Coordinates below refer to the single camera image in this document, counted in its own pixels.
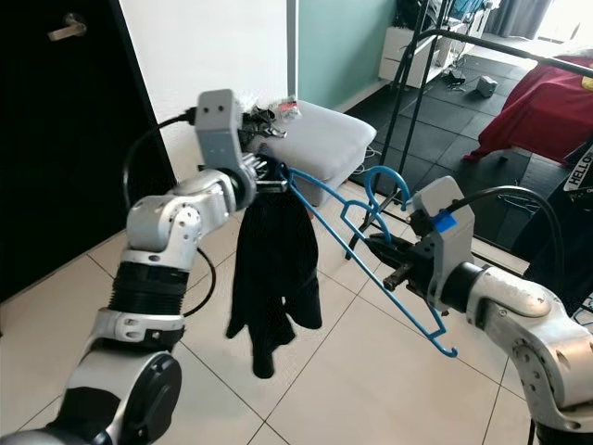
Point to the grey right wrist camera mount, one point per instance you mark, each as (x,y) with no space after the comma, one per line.
(445,204)

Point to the white cabinet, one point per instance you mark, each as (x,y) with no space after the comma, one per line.
(412,56)

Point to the white cushion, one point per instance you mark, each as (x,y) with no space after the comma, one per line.
(324,139)

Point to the black bag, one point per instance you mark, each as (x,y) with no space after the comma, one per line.
(412,11)

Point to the grey curtain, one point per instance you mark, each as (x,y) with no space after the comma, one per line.
(519,17)

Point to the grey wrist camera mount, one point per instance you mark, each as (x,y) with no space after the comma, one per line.
(445,204)
(224,134)

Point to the black T-shirt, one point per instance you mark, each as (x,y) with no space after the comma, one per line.
(278,269)

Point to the black door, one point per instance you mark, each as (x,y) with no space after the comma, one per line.
(65,167)

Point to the red cloth with yellow emblem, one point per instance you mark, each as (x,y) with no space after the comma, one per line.
(537,107)

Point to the blue tape tag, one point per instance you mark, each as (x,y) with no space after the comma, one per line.
(446,222)

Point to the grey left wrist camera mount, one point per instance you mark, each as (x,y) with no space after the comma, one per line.
(224,134)

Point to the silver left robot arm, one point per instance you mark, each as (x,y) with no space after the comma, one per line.
(157,222)

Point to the black metal clothes rack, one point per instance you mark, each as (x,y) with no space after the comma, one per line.
(519,48)

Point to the blue plastic clothes hanger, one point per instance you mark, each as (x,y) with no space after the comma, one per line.
(384,169)

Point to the blue bag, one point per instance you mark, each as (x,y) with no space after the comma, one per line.
(468,6)

